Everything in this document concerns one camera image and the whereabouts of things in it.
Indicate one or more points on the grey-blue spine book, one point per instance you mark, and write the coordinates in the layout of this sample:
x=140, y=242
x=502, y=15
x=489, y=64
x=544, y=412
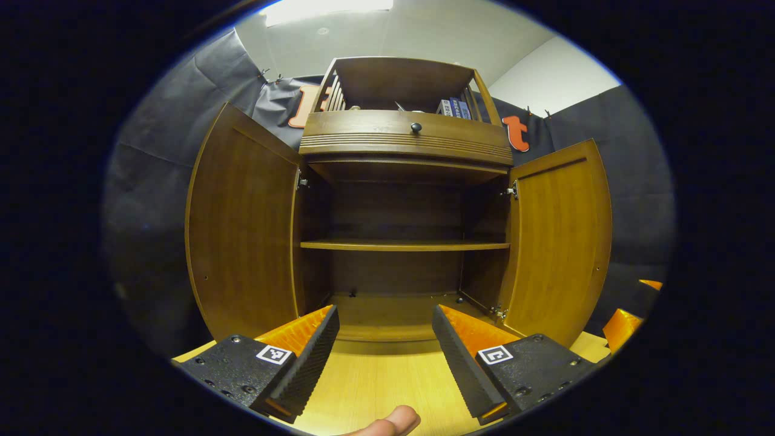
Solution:
x=465, y=110

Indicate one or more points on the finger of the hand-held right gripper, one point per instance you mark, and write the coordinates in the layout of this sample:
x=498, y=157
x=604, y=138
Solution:
x=620, y=327
x=651, y=284

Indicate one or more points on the white spine book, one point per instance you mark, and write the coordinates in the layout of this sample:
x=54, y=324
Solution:
x=444, y=108

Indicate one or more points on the dark blue spine book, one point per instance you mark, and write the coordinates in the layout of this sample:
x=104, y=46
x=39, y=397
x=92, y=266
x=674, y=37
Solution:
x=455, y=108

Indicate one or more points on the metal door hinge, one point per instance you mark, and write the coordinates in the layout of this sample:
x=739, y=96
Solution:
x=512, y=191
x=301, y=181
x=497, y=313

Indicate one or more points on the wooden double-door shoe cabinet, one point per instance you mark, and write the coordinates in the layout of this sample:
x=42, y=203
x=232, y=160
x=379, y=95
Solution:
x=393, y=212

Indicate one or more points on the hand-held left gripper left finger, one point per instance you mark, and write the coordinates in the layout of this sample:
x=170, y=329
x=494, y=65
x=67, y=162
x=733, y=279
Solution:
x=312, y=363

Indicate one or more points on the wooden inner shelf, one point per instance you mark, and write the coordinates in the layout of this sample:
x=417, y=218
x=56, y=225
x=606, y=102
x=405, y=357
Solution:
x=399, y=244

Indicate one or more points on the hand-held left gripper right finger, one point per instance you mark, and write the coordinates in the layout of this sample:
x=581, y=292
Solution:
x=460, y=363

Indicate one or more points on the black backdrop cloth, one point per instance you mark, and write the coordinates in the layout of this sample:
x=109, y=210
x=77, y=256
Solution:
x=169, y=151

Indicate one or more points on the wooden shoe cabinet door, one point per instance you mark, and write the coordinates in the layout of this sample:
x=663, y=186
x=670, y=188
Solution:
x=557, y=242
x=242, y=224

